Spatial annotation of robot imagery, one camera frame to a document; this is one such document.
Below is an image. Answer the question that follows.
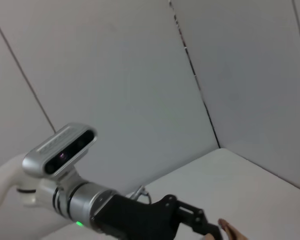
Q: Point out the left gripper cable with plug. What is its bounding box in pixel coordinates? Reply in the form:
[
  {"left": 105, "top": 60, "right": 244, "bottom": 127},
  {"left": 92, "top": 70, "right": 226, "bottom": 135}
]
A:
[{"left": 126, "top": 185, "right": 154, "bottom": 205}]

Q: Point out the khaki canvas food bag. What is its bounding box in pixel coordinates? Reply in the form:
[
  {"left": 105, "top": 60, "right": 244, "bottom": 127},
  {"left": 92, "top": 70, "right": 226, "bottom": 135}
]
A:
[{"left": 204, "top": 217, "right": 250, "bottom": 240}]

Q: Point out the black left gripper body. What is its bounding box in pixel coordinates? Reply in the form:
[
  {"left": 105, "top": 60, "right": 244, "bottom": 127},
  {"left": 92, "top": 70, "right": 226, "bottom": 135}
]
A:
[{"left": 89, "top": 193, "right": 188, "bottom": 240}]

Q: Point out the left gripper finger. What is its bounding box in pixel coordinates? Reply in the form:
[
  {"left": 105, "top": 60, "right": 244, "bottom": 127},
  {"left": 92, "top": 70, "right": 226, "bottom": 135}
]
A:
[
  {"left": 175, "top": 224, "right": 209, "bottom": 240},
  {"left": 176, "top": 199, "right": 226, "bottom": 238}
]

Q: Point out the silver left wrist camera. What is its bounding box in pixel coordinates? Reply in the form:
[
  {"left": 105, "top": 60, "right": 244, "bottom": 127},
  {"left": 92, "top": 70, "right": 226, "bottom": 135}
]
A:
[{"left": 21, "top": 122, "right": 99, "bottom": 187}]

